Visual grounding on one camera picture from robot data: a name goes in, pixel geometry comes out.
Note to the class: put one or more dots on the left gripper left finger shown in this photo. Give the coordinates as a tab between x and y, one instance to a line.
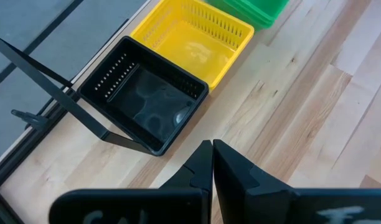
190	180

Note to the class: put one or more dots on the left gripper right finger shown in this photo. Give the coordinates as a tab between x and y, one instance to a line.
240	193

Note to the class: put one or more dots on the black plastic basket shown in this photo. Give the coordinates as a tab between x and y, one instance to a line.
153	102

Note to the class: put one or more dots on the black table clamp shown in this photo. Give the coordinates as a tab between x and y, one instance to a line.
31	119

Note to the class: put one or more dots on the black aluminium table frame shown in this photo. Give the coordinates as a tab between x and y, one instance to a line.
0	177

